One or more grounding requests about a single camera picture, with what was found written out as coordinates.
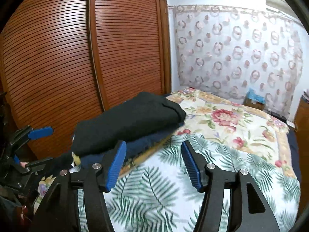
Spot folded navy garment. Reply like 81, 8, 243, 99
81, 122, 184, 169

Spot circle patterned curtain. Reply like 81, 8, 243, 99
170, 5, 308, 118

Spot blue item behind bed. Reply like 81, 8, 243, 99
244, 89, 266, 111

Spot floral quilt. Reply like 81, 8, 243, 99
167, 87, 296, 178

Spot bed with leaf sheet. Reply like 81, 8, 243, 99
33, 87, 302, 232

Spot wooden louvered wardrobe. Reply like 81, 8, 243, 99
1, 0, 171, 159

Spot wooden sideboard cabinet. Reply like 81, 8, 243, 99
294, 96, 309, 150

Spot black printed t-shirt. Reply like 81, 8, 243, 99
71, 92, 186, 157

